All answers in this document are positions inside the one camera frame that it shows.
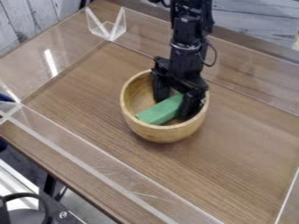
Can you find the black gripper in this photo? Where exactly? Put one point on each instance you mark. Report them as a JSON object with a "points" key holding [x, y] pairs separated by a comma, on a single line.
{"points": [[179, 72]]}

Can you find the green rectangular block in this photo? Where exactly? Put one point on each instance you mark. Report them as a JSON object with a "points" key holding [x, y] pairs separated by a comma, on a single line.
{"points": [[162, 112]]}

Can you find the brown wooden bowl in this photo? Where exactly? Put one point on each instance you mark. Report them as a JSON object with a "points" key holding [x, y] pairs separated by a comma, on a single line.
{"points": [[136, 99]]}

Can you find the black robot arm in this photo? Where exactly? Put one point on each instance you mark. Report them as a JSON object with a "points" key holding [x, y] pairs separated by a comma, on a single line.
{"points": [[191, 23]]}

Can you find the clear acrylic tray barrier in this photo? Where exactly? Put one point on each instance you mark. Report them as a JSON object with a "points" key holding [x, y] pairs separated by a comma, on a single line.
{"points": [[231, 174]]}

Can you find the black table leg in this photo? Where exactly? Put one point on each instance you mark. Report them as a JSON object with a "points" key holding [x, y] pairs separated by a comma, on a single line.
{"points": [[50, 185]]}

